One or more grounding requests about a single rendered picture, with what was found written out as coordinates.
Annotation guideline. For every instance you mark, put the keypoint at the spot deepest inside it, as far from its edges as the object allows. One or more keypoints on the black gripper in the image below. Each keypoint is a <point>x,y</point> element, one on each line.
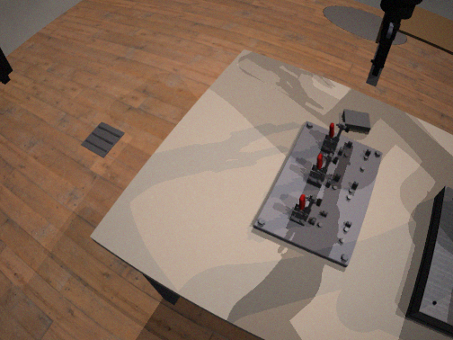
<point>396,11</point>

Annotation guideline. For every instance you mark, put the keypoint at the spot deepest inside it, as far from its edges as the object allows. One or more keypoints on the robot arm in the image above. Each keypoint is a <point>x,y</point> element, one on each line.
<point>409,2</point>

